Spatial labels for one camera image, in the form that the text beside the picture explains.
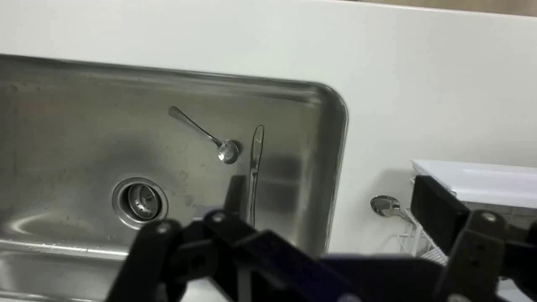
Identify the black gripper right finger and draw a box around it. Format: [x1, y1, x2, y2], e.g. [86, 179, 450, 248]
[433, 211, 537, 302]

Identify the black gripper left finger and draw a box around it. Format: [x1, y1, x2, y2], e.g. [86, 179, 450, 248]
[106, 211, 359, 302]

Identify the silver metal spoon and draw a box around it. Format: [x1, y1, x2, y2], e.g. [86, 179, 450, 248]
[168, 105, 242, 164]

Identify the sink drain strainer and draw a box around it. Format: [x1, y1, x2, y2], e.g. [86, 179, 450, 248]
[111, 177, 168, 229]

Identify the stainless steel sink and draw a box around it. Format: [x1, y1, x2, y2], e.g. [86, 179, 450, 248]
[0, 55, 348, 302]

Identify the white dish rack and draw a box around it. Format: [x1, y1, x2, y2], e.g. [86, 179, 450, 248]
[385, 157, 537, 302]

